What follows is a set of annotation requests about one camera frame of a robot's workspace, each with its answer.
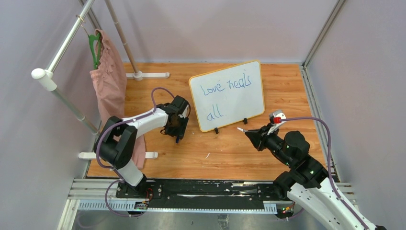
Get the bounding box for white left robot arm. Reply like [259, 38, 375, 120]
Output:
[93, 95, 190, 198]

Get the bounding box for silver clothes rack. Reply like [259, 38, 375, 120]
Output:
[31, 0, 170, 161]

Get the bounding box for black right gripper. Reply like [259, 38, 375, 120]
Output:
[245, 122, 294, 166]

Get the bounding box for yellow framed whiteboard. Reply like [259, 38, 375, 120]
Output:
[189, 60, 265, 132]

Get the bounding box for white whiteboard marker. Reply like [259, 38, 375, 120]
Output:
[237, 127, 247, 132]

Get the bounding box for green clothes hanger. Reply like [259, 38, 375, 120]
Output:
[88, 33, 101, 69]

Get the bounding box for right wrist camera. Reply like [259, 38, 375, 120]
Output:
[267, 110, 286, 135]

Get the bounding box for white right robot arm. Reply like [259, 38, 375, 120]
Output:
[243, 124, 385, 230]

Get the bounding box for pink hanging garment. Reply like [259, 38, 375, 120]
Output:
[89, 29, 147, 170]

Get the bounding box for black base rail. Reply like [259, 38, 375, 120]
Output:
[114, 178, 301, 218]

